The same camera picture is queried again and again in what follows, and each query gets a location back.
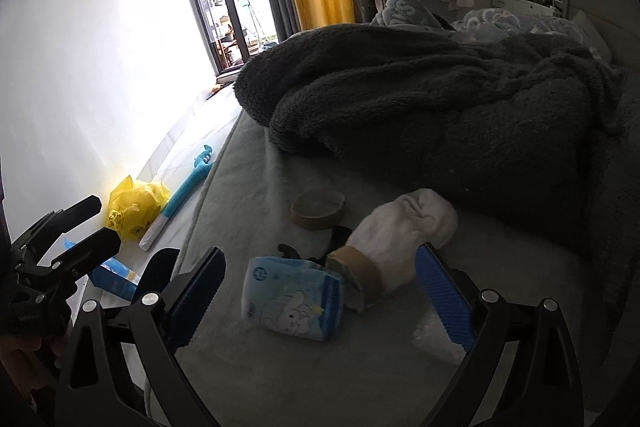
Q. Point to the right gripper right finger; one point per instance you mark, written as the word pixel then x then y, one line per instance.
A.
pixel 543 387

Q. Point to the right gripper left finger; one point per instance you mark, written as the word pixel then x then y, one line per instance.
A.
pixel 96 388

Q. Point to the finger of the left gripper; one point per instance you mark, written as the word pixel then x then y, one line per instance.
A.
pixel 39 238
pixel 87 255

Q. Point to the brown cardboard tape core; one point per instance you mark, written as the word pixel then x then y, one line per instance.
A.
pixel 363 284

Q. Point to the white balled sock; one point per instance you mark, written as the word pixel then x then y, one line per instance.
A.
pixel 390 235

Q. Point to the blue tissue pack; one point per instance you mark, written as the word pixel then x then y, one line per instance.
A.
pixel 292 297

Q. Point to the blue snack bag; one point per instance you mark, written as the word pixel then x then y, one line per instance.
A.
pixel 112 276

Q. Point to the yellow plastic bag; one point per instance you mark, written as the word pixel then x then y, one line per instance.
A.
pixel 133 205

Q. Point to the clear bubble wrap piece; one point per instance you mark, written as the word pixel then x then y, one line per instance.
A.
pixel 430 336

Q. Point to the grey bed mattress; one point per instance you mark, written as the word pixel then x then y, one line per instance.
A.
pixel 370 373

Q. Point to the black curved plastic piece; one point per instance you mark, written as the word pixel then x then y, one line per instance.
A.
pixel 322 244

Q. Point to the dark grey fleece blanket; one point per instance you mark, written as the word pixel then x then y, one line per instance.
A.
pixel 517 127

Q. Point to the bed headboard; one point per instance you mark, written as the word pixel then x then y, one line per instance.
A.
pixel 612 27

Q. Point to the blue white patterned blanket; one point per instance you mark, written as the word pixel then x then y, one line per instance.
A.
pixel 477 26

